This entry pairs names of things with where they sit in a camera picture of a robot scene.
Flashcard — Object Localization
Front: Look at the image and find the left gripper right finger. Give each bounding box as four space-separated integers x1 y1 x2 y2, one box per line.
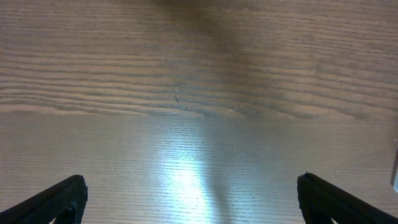
297 173 397 224

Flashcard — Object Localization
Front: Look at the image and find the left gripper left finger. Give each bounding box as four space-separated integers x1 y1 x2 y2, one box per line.
1 175 88 224

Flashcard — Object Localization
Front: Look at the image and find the clear plastic container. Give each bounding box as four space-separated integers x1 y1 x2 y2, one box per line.
391 151 398 192

